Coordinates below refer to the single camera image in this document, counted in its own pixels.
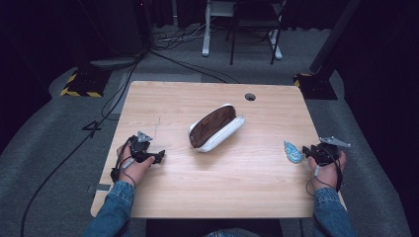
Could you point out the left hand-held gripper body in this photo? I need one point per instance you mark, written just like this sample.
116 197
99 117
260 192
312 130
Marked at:
140 148

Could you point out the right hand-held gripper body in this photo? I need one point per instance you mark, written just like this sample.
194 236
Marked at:
326 149

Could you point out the small blue patterned pouch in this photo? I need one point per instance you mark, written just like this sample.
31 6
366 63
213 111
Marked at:
293 152

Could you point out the white pencil case brown lining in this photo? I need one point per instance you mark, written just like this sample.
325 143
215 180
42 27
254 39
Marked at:
215 128

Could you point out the person's left hand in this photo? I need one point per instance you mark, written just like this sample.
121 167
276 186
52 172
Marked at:
136 169

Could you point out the person's right hand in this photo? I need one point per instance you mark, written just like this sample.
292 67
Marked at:
327 174

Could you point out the grey tape strip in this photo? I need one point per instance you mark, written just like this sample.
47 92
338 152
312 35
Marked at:
99 188

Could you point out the black stand base striped tape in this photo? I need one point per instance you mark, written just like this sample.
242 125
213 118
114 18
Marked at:
86 82
314 86

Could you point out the person's legs in jeans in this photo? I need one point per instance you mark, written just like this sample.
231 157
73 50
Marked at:
220 234

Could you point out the black slanted stand pole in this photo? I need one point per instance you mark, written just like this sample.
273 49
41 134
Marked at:
332 34

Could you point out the black metal chair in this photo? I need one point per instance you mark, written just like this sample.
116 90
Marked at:
253 23

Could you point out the white desk frame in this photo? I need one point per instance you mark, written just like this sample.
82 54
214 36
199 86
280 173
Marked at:
207 33

